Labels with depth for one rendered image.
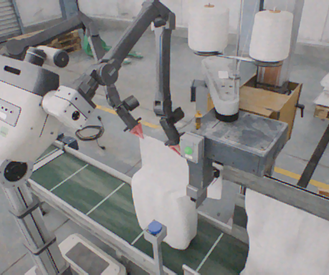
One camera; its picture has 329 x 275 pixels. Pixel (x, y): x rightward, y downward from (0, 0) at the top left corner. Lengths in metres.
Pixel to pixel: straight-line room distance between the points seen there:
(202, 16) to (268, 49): 0.28
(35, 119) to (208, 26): 0.73
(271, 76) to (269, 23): 0.35
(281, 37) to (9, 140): 1.03
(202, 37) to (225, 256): 1.23
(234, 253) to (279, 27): 1.27
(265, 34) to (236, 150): 0.42
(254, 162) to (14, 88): 0.90
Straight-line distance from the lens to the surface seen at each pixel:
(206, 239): 1.92
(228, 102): 1.09
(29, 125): 1.15
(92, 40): 1.62
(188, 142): 1.04
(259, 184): 1.27
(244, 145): 1.01
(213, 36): 1.23
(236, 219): 1.83
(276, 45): 1.14
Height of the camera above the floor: 1.91
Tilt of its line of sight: 35 degrees down
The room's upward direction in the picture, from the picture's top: 4 degrees counter-clockwise
